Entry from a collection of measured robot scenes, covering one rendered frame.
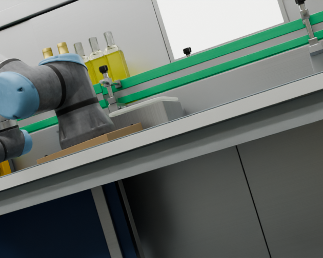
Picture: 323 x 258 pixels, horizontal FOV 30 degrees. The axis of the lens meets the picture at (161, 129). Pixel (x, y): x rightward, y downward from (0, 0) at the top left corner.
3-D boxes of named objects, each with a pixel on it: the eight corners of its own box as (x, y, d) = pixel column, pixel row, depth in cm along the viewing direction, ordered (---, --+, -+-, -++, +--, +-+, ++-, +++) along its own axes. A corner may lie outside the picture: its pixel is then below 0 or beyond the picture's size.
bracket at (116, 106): (133, 122, 202) (126, 102, 202) (124, 123, 193) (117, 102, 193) (123, 125, 203) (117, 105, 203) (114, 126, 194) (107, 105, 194)
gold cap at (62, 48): (69, 55, 216) (66, 43, 216) (69, 52, 213) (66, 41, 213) (59, 57, 216) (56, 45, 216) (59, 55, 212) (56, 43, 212)
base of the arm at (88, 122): (108, 132, 151) (94, 95, 151) (54, 153, 154) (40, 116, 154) (122, 128, 166) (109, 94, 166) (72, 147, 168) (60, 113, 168)
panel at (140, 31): (290, 25, 209) (260, -68, 210) (289, 24, 206) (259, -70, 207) (58, 105, 231) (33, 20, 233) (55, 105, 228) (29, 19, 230)
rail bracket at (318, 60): (329, 69, 188) (307, 0, 189) (330, 65, 171) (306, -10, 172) (314, 74, 189) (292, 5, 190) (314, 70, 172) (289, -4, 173)
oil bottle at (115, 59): (138, 102, 210) (121, 43, 211) (134, 102, 205) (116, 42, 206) (123, 107, 212) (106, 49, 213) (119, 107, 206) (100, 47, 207)
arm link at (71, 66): (106, 93, 160) (88, 45, 160) (68, 104, 150) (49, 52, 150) (79, 106, 168) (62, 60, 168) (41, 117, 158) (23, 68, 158)
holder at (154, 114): (190, 124, 197) (183, 102, 198) (170, 127, 171) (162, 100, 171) (142, 140, 201) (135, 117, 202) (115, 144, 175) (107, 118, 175)
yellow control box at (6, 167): (17, 177, 203) (11, 156, 203) (6, 180, 196) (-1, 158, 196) (-1, 183, 205) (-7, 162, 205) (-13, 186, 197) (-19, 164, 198)
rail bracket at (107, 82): (128, 102, 204) (117, 66, 205) (112, 101, 188) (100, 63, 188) (120, 105, 205) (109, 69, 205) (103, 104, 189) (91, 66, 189)
